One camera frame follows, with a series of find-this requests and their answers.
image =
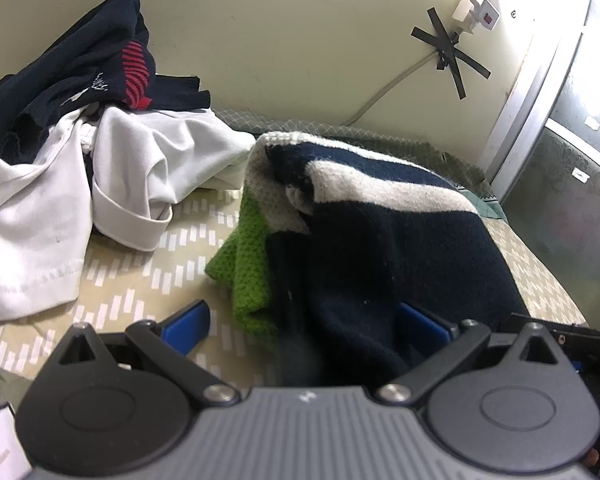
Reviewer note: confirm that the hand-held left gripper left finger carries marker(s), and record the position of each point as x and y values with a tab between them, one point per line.
187	322

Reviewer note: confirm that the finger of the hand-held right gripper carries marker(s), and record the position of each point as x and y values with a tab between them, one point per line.
575	329

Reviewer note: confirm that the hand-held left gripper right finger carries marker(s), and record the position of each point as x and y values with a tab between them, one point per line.
420	325

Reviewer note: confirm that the navy white green striped sweater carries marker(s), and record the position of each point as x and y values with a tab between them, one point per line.
380	240

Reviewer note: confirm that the beige patterned bedsheet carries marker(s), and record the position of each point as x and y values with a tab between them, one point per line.
145	270

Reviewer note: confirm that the white cuffed garment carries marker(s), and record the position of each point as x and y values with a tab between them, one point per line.
145	170

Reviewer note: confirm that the black garment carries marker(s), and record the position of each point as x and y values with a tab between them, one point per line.
180	92

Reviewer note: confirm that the red striped dark garment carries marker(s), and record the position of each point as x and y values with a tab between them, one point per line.
136	72

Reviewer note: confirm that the dark navy garment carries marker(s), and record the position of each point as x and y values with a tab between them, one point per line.
70	75

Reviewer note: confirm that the black tape cross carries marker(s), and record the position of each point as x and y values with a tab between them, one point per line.
450	52

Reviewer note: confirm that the aluminium window frame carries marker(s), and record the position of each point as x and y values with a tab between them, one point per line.
522	110

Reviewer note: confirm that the white plug with red switch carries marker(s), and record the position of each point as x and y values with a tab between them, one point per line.
480	14

